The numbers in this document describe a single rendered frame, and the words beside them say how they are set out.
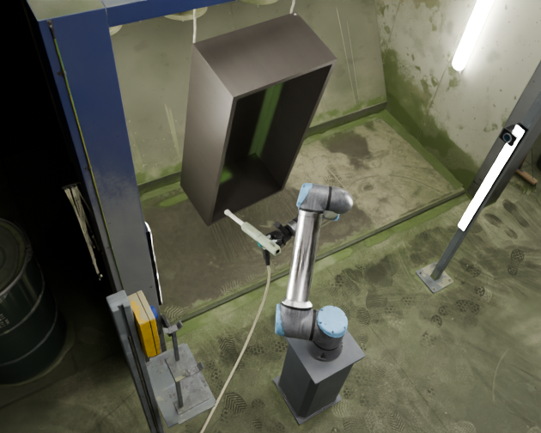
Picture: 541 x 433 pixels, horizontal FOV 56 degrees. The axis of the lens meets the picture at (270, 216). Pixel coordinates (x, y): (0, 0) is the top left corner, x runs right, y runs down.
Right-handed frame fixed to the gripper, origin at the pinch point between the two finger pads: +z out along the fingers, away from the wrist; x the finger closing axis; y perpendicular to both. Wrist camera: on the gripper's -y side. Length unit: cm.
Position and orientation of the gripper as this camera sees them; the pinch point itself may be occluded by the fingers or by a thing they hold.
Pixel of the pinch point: (263, 245)
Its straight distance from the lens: 291.0
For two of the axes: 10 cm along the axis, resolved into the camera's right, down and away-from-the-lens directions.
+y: 0.8, 7.4, 6.6
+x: -6.5, -4.6, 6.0
